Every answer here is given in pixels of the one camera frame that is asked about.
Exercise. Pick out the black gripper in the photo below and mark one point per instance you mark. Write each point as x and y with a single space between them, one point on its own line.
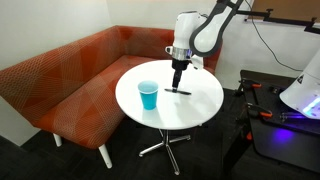
180 65

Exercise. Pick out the black pen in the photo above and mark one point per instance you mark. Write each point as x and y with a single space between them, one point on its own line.
184 92

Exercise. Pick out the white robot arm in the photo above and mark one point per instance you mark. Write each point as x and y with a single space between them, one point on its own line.
211 33

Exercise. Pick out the blue plastic cup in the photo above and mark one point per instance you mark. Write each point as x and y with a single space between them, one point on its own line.
148 98

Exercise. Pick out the chrome table base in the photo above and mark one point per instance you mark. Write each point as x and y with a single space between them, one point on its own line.
165 143

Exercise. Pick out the orange patterned corner sofa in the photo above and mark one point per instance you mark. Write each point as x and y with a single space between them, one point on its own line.
83 83

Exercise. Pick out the black robot cart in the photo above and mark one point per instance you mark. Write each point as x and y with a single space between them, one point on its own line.
283 150

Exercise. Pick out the brown cork board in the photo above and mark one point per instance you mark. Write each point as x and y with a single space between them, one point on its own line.
290 8

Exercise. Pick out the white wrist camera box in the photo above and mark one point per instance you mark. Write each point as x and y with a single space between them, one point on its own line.
197 62

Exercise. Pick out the black camera mounting bar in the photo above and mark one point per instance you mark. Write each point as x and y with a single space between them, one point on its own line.
286 21

